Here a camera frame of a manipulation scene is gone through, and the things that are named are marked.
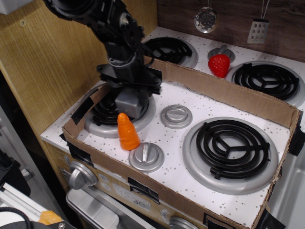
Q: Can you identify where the silver stove knob front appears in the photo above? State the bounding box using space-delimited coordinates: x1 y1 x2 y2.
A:
128 142 164 173

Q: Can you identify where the front left black burner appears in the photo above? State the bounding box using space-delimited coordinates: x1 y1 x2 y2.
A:
84 93 156 138

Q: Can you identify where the black braided cable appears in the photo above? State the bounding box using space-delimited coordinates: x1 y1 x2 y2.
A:
0 207 31 229

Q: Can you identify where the silver oven dial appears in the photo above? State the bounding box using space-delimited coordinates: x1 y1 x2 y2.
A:
69 161 98 190
169 217 198 229

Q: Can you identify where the silver oven door handle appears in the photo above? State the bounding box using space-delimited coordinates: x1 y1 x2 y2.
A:
66 187 154 229

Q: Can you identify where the small orange object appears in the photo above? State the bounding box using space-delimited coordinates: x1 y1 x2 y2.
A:
38 210 62 225

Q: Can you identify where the hanging silver strainer ladle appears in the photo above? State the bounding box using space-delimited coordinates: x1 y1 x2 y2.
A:
194 0 219 33

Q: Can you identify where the silver stove knob back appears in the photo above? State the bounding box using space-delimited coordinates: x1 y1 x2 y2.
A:
207 45 235 63

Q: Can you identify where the silver stove knob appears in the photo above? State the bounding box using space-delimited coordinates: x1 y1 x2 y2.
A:
207 45 235 63
160 104 193 129
128 142 164 173

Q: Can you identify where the hanging silver spatula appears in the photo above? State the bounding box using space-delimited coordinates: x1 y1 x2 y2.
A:
247 0 270 44

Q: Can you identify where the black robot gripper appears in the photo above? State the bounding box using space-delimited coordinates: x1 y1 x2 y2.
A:
96 59 162 105

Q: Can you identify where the black burner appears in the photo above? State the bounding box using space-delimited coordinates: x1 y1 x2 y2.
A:
84 93 156 138
143 37 198 68
225 61 305 107
182 117 279 195

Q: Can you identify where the silver stove knob centre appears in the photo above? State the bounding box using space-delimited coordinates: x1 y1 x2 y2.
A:
160 104 193 129

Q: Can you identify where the orange toy carrot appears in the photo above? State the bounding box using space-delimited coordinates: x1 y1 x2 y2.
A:
117 113 141 150

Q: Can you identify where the back right black burner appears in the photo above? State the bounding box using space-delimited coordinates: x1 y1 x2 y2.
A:
225 61 305 107

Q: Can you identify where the back left black burner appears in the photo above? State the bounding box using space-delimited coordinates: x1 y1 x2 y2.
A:
143 37 198 68

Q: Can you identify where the silver oven dial right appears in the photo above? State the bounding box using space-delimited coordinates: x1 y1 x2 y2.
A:
169 217 198 229

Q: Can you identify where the silver oven dial left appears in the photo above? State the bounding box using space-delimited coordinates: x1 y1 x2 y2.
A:
69 161 98 190

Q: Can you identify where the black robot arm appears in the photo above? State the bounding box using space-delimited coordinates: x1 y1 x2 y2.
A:
44 0 162 106

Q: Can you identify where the grey pepper shaker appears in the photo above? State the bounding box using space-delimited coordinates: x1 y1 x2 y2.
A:
114 87 149 119

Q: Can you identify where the red toy strawberry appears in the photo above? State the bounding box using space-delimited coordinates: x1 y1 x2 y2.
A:
208 54 231 78

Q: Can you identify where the front right black burner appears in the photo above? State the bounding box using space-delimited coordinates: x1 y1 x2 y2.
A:
182 117 279 195

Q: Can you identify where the oven clock display label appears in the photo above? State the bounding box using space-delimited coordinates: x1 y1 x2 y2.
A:
113 184 151 211

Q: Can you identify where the brown cardboard box tray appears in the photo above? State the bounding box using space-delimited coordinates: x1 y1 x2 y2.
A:
62 60 303 229

